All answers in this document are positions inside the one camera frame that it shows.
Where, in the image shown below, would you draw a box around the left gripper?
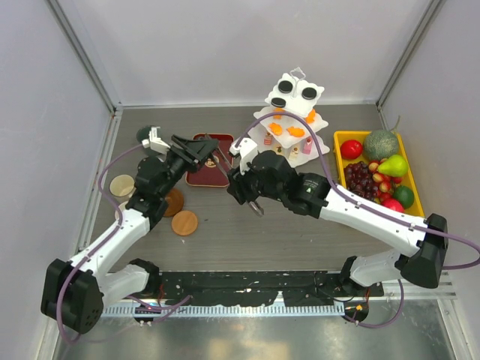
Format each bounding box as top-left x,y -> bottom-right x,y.
158,135 -> 217,199

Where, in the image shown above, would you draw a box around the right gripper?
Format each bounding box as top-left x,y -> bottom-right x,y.
227,154 -> 285,206

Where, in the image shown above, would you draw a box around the red dessert tray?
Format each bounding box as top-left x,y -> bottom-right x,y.
185,133 -> 234,188

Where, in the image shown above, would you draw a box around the cream cake slice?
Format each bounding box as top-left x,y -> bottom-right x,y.
288,145 -> 299,161

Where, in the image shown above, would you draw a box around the orange fish cookies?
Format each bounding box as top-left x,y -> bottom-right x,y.
268,108 -> 305,138

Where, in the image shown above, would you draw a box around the black round cookies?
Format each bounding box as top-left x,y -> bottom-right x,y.
270,80 -> 318,108

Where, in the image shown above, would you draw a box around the metal serving tongs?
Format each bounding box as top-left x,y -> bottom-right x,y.
215,145 -> 264,217

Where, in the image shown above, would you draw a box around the pink mug near arm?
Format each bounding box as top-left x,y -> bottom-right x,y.
114,201 -> 128,221

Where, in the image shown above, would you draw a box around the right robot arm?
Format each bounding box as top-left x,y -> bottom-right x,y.
227,151 -> 449,296

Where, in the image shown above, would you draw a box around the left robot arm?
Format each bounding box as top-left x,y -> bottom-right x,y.
40,136 -> 218,342

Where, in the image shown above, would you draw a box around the dark brown wooden saucer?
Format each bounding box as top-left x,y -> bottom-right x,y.
163,188 -> 185,218

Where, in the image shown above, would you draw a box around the white three-tier stand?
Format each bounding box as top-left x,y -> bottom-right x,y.
247,67 -> 330,168

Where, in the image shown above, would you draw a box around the dark green mug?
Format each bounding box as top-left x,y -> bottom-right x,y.
136,125 -> 158,143

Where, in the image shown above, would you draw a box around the light wooden coaster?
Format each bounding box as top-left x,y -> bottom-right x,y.
171,211 -> 198,236

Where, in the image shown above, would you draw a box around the yellow fruit bin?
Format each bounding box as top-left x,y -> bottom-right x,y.
333,130 -> 425,218

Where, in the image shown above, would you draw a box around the beige mug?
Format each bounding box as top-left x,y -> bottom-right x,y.
109,174 -> 135,198

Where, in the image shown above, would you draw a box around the red apple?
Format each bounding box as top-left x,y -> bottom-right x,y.
340,139 -> 363,160

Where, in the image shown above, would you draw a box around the purple grape bunch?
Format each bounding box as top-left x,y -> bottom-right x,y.
343,161 -> 380,201

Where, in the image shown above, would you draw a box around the green melon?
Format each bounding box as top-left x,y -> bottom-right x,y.
363,116 -> 401,161

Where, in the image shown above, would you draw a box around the red cherries cluster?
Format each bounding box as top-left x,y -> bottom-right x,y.
368,160 -> 403,201

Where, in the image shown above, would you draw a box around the green pear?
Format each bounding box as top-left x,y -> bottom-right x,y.
377,154 -> 409,177

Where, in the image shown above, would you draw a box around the red pomegranate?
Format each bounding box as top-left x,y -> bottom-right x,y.
382,198 -> 404,213

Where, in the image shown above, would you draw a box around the green lime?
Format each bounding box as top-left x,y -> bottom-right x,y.
392,185 -> 415,209

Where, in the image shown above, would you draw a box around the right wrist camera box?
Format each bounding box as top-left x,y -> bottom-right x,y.
229,138 -> 258,176

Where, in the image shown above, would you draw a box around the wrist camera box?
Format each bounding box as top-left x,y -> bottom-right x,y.
229,138 -> 258,176
141,126 -> 171,155

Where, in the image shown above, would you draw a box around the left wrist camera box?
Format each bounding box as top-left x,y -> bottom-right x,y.
141,126 -> 171,155

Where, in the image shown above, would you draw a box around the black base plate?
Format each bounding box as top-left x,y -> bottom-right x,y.
158,271 -> 384,308

